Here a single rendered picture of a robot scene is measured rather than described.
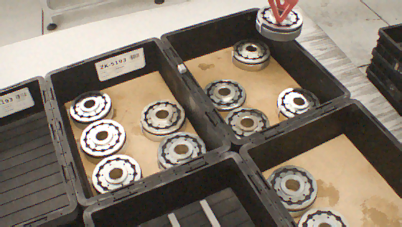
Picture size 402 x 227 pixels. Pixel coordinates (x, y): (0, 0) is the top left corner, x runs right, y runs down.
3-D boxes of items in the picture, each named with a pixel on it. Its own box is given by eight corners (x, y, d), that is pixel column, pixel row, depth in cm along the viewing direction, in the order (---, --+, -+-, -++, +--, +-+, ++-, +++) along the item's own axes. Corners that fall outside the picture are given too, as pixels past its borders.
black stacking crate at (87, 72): (57, 108, 97) (44, 75, 89) (161, 71, 105) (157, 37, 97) (97, 237, 72) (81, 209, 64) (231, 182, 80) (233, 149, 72)
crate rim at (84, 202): (46, 80, 90) (43, 73, 89) (158, 42, 98) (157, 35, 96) (83, 215, 65) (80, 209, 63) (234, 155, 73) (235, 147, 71)
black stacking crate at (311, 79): (163, 70, 105) (159, 36, 97) (255, 40, 113) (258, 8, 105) (233, 182, 80) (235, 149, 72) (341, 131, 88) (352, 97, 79)
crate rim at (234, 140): (159, 42, 98) (157, 35, 96) (258, 13, 106) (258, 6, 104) (235, 155, 73) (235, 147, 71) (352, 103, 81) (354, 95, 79)
